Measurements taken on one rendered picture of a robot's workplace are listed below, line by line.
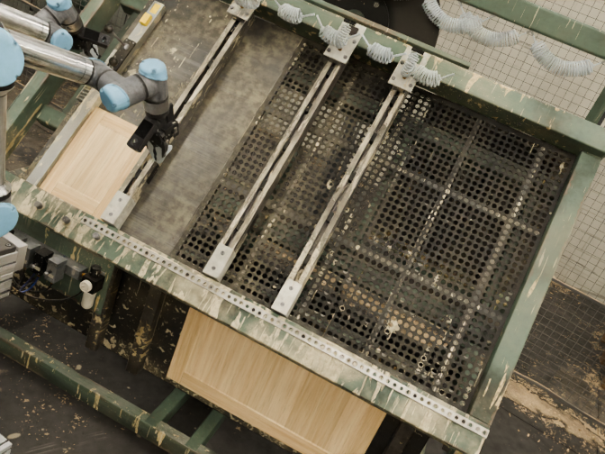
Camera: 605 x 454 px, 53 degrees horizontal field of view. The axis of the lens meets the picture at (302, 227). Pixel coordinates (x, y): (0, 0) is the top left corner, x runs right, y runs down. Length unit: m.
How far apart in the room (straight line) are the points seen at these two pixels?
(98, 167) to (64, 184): 0.15
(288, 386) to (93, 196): 1.09
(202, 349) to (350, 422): 0.68
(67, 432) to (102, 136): 1.24
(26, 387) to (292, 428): 1.18
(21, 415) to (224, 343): 0.90
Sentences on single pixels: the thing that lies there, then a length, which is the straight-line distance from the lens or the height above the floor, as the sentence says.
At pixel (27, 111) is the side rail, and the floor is 1.09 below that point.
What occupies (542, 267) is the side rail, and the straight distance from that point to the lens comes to 2.36.
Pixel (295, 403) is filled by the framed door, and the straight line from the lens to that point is 2.58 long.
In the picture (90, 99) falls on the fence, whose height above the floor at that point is 1.23.
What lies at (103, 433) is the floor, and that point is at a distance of 2.85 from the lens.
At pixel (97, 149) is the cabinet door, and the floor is 1.08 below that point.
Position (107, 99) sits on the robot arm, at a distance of 1.75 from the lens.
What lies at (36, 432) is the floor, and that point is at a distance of 2.82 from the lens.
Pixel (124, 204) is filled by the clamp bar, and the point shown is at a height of 1.00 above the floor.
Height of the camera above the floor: 2.05
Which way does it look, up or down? 23 degrees down
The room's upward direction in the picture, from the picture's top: 22 degrees clockwise
